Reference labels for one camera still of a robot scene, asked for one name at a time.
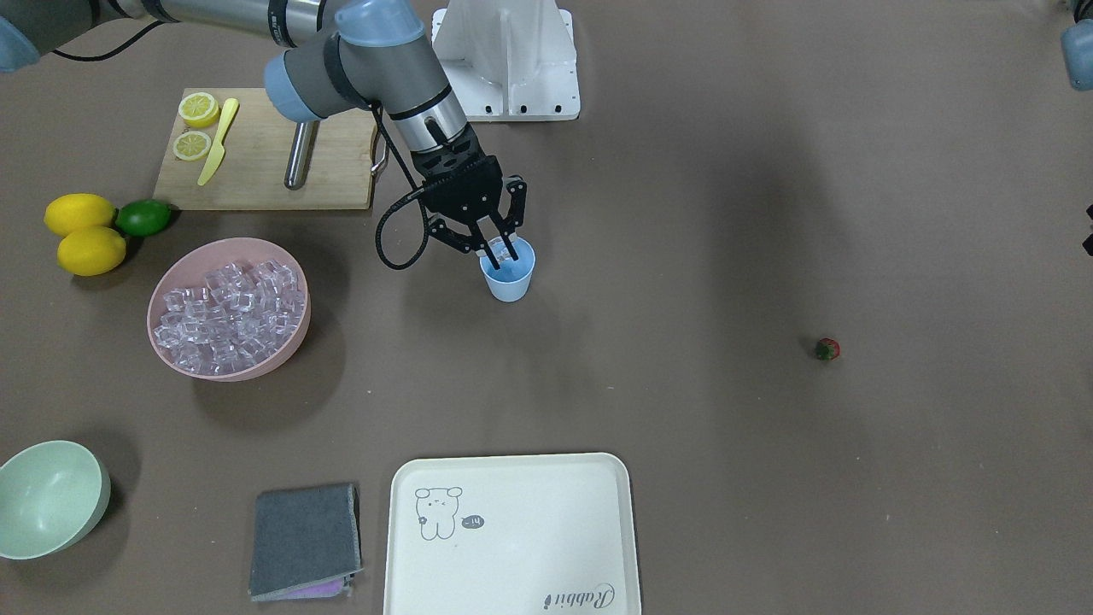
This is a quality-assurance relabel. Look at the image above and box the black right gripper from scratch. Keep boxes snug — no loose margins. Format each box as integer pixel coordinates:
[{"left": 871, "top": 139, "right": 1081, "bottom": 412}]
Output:
[{"left": 411, "top": 137, "right": 528, "bottom": 261}]

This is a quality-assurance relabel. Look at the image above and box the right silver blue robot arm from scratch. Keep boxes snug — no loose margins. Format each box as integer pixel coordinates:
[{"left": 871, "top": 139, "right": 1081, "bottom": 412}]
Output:
[{"left": 3, "top": 1, "right": 526, "bottom": 269}]

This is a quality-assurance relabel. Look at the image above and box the light blue cup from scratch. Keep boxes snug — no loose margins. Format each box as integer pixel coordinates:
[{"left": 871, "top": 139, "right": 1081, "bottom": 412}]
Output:
[{"left": 479, "top": 237, "right": 536, "bottom": 301}]

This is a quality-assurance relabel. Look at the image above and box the wooden cutting board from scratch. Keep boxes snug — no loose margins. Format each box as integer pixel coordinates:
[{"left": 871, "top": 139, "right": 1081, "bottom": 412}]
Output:
[{"left": 153, "top": 86, "right": 379, "bottom": 211}]

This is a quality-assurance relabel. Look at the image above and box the steel rod on board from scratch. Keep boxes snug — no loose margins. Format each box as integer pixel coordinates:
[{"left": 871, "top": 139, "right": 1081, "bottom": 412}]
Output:
[{"left": 283, "top": 120, "right": 320, "bottom": 190}]

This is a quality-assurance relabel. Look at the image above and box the pink bowl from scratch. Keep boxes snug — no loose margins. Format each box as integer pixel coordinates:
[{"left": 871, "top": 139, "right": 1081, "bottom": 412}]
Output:
[{"left": 146, "top": 237, "right": 312, "bottom": 382}]

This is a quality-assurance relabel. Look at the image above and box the yellow plastic knife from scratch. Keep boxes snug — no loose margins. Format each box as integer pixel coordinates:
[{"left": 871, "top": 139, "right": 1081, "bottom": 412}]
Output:
[{"left": 196, "top": 97, "right": 240, "bottom": 186}]

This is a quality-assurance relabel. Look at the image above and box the lemon half inner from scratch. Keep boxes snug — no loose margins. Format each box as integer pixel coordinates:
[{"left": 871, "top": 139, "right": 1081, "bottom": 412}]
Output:
[{"left": 172, "top": 130, "right": 213, "bottom": 162}]

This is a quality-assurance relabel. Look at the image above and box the lemon half near edge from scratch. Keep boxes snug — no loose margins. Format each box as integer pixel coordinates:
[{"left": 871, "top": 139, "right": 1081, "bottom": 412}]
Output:
[{"left": 177, "top": 92, "right": 221, "bottom": 129}]

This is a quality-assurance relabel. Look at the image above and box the cream rabbit tray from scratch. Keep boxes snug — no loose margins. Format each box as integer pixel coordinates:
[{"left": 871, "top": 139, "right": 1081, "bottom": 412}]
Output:
[{"left": 383, "top": 452, "right": 643, "bottom": 614}]

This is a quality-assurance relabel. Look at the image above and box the green lime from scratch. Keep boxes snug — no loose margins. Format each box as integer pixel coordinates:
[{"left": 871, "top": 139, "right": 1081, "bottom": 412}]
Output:
[{"left": 114, "top": 199, "right": 173, "bottom": 237}]

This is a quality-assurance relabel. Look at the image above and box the red strawberry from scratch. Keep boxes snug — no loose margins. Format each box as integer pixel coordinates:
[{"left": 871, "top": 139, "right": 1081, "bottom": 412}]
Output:
[{"left": 815, "top": 338, "right": 842, "bottom": 360}]

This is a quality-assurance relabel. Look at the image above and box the grey folded cloth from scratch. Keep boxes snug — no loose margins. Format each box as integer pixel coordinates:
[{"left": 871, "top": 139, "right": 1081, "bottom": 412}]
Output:
[{"left": 248, "top": 483, "right": 363, "bottom": 602}]

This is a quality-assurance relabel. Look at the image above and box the yellow lemon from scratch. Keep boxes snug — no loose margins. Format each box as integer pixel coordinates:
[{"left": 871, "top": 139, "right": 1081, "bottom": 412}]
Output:
[
  {"left": 43, "top": 192, "right": 117, "bottom": 237},
  {"left": 57, "top": 226, "right": 126, "bottom": 277}
]

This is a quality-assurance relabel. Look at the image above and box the mint green bowl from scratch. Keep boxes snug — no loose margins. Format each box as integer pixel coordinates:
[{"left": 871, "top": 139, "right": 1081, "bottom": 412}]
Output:
[{"left": 1, "top": 440, "right": 111, "bottom": 560}]

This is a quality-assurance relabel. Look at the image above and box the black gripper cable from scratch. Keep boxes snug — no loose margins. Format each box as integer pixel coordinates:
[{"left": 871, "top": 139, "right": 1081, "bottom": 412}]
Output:
[{"left": 372, "top": 102, "right": 436, "bottom": 272}]

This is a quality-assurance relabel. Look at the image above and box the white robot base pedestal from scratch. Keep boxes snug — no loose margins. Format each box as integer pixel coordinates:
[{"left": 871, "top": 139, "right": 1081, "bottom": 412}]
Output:
[{"left": 430, "top": 1, "right": 581, "bottom": 122}]

